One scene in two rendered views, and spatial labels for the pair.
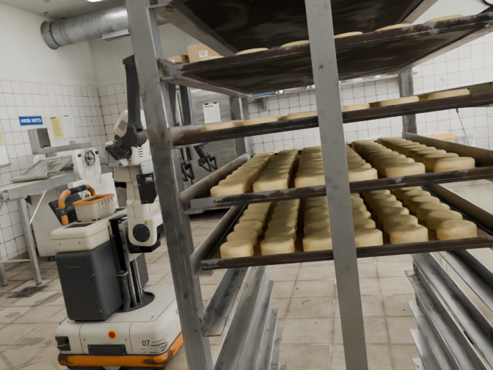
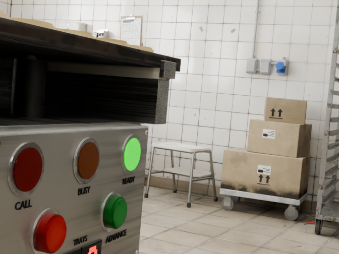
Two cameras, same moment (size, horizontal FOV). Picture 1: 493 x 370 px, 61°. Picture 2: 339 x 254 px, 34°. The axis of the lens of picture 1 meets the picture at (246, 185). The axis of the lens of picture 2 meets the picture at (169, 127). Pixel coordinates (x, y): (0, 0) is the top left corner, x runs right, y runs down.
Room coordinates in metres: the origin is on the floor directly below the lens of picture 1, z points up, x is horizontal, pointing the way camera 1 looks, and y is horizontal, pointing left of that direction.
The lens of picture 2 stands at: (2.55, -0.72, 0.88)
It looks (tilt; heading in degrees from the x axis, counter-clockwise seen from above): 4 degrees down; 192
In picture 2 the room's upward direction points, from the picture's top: 5 degrees clockwise
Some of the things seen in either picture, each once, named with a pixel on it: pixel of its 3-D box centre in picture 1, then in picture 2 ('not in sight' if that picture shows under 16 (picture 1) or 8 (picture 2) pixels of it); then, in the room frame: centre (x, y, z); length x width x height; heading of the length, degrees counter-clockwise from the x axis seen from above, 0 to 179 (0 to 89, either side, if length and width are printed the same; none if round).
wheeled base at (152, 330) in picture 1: (134, 320); not in sight; (2.40, 0.78, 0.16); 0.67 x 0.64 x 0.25; 75
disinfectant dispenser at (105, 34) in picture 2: not in sight; (98, 44); (-2.50, -2.54, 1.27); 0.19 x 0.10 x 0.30; 165
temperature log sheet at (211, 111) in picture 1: (211, 114); not in sight; (5.45, 0.31, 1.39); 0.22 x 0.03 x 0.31; 75
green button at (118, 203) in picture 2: not in sight; (112, 211); (2.05, -0.87, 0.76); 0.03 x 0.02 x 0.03; 168
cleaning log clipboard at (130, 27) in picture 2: not in sight; (131, 35); (-2.51, -2.22, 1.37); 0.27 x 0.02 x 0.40; 75
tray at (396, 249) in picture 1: (333, 205); not in sight; (0.84, -0.17, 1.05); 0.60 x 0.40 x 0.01; 170
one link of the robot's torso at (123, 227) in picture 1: (149, 233); not in sight; (2.42, 0.60, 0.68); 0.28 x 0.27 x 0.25; 165
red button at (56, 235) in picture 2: not in sight; (48, 232); (2.15, -0.89, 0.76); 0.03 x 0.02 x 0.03; 168
